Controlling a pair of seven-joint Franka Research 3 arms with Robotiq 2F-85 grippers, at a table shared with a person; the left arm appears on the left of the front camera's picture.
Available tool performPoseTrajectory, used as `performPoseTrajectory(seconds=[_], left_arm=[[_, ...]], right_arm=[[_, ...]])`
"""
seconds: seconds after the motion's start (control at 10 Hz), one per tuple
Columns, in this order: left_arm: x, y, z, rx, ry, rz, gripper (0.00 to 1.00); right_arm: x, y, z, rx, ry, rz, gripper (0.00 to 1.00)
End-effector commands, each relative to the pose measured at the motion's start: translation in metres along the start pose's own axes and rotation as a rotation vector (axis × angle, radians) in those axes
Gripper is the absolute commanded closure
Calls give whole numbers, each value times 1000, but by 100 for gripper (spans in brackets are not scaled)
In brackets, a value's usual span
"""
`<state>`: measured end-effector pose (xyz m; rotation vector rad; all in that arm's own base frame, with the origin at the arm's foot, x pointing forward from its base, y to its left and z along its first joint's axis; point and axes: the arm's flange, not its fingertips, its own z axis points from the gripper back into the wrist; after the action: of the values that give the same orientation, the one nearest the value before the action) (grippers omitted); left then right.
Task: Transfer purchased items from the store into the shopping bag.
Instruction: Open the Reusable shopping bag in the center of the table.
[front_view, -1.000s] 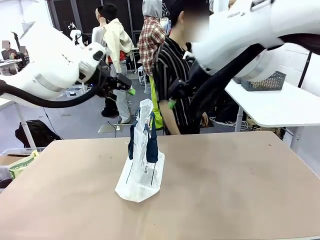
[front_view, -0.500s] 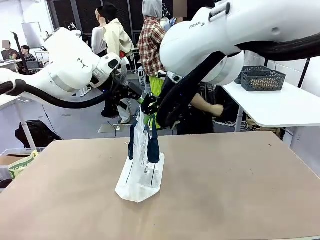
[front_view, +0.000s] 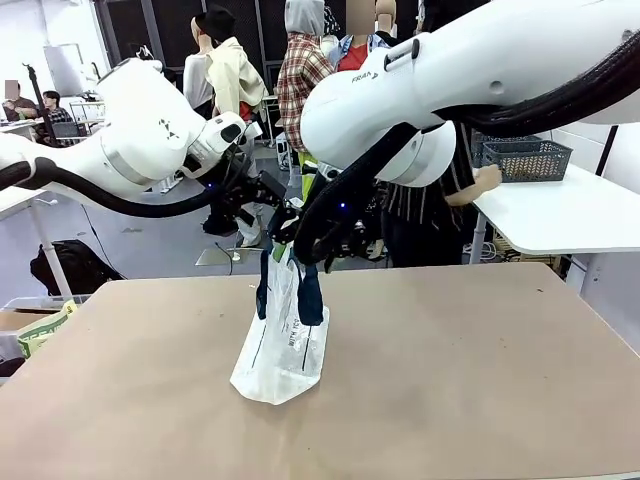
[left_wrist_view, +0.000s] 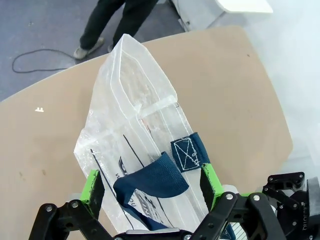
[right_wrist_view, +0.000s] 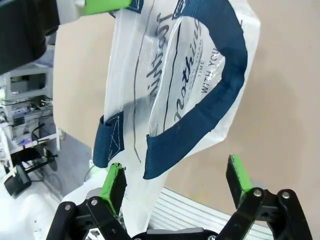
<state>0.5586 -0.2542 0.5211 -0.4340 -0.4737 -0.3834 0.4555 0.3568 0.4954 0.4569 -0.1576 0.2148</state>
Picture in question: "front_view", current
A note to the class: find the person's left forearm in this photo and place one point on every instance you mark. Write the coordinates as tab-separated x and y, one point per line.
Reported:
462	192

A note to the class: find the seated person dark shirt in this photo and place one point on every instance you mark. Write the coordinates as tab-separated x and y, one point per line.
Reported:
20	105

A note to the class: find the mannequin red shirt denim jacket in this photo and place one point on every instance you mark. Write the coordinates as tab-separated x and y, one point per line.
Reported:
357	52

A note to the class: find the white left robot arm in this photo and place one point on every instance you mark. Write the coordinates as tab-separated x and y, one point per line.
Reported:
140	130

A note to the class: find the white metal rack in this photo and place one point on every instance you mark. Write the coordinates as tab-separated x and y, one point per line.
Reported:
270	107

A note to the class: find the white desktop box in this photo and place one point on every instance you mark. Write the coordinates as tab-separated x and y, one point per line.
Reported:
282	150

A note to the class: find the neon yellow garment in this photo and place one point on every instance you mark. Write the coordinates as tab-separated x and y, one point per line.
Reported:
307	172

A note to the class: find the person in striped shirt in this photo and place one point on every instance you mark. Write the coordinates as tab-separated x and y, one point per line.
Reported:
420	205

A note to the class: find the grey whiteboard panel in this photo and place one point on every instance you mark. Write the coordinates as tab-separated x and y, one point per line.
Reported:
62	67

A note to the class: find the dark grey plastic basket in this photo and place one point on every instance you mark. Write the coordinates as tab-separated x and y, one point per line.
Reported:
482	145
530	160

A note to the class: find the green printed paper bag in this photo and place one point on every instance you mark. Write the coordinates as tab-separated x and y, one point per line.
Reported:
42	330

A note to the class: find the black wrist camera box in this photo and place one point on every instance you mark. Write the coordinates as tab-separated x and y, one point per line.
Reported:
273	184

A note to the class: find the clear plastic bin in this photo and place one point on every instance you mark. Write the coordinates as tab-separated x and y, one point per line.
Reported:
30	303

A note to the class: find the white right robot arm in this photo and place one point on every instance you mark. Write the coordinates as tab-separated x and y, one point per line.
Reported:
450	65

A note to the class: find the mannequin cream jacket grey trousers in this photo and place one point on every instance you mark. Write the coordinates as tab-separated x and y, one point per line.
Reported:
235	85

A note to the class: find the mannequin white shirt black hat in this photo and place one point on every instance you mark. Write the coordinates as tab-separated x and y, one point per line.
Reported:
197	80

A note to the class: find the person plaid shirt dark hair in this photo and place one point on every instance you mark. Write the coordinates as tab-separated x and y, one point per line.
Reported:
56	112

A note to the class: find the small white background robot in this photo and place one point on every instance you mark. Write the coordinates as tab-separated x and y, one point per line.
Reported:
145	52

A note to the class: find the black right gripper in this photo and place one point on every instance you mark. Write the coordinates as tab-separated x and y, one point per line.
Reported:
357	240

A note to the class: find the mannequin plaid shirt grey hood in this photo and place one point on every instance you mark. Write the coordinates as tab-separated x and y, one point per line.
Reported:
300	80

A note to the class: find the black backpack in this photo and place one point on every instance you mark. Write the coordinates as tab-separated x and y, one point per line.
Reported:
75	267

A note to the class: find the black slanted pole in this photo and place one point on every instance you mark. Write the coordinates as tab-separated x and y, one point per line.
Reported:
607	150

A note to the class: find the white curved-edge table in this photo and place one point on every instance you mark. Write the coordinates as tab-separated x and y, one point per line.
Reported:
550	215

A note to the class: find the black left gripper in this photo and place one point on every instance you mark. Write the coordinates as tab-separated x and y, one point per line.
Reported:
247	200

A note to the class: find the black tripod stand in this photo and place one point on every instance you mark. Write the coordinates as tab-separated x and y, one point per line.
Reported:
40	105

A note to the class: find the metal mannequin base plate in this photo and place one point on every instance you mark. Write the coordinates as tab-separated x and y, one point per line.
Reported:
210	256

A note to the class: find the person's left hand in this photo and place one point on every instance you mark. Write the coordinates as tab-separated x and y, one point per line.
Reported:
489	179

